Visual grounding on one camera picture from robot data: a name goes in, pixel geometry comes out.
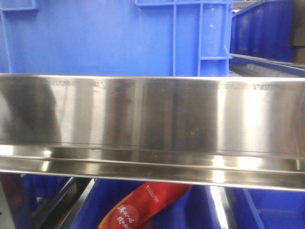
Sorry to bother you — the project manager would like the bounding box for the large blue target bin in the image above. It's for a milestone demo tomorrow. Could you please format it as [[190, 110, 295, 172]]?
[[0, 0, 233, 76]]

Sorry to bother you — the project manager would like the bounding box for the blue bin lower shelf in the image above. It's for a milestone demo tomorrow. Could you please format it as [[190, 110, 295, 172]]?
[[71, 179, 228, 229]]

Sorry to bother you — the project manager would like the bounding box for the blue bin lower right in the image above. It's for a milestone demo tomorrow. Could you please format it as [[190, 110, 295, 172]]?
[[226, 188, 305, 229]]

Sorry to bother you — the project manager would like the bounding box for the blue bin right rear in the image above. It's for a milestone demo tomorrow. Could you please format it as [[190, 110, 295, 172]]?
[[230, 0, 305, 69]]

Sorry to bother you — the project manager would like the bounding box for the red snack bag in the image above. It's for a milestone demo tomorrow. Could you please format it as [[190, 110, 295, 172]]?
[[98, 182, 192, 229]]

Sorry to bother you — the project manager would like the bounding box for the stainless steel shelf rail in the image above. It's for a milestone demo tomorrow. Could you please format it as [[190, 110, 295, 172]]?
[[0, 74, 305, 191]]

